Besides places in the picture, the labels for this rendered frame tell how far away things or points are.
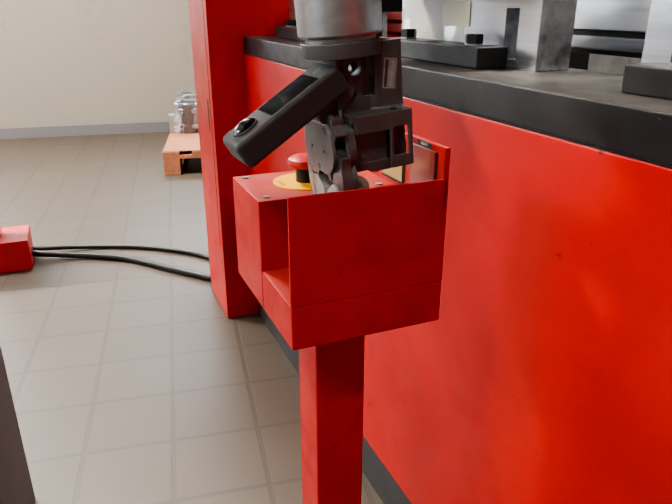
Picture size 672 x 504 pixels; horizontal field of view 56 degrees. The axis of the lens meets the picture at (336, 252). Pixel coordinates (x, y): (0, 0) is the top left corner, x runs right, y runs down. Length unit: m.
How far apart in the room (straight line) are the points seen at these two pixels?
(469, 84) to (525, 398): 0.41
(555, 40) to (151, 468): 1.18
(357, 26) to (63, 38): 4.78
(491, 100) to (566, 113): 0.13
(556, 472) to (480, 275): 0.26
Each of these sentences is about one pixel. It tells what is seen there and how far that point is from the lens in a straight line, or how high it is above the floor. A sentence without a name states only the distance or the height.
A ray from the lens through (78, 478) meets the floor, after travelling 1.56.
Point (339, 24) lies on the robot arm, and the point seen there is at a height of 0.95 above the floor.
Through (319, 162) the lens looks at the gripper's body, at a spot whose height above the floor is 0.83.
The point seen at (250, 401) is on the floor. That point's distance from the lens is 1.69.
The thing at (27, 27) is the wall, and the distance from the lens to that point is 5.31.
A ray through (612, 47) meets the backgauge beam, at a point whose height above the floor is 0.89.
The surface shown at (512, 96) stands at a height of 0.86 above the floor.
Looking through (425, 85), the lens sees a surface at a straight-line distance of 0.95.
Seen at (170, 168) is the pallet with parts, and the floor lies 0.04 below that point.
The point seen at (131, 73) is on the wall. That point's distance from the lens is 5.25.
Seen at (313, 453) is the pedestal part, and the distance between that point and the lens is 0.79.
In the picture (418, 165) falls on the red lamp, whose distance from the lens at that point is 0.63.
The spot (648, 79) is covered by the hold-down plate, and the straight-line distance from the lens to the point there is 0.73.
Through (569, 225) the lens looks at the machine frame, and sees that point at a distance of 0.72.
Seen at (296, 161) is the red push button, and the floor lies 0.81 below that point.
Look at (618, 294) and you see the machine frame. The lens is 0.69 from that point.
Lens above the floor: 0.96
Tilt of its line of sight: 22 degrees down
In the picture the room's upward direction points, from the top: straight up
